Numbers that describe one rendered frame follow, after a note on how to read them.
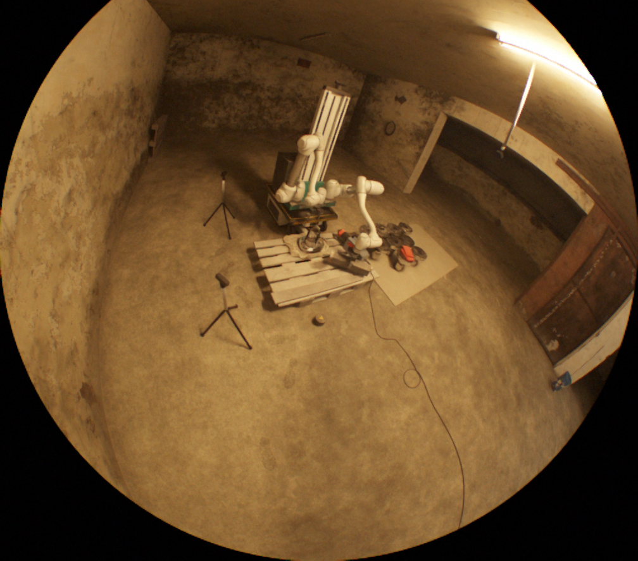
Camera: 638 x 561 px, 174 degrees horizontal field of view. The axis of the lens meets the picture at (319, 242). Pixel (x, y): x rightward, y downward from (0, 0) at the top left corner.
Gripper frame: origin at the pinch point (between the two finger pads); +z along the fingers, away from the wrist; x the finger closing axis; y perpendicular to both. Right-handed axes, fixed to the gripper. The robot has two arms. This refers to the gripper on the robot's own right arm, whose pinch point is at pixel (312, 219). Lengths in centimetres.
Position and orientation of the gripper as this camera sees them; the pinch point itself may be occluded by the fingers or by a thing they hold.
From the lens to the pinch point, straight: 231.2
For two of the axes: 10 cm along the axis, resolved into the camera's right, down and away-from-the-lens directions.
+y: -5.1, -6.6, 5.6
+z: -2.7, 7.4, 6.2
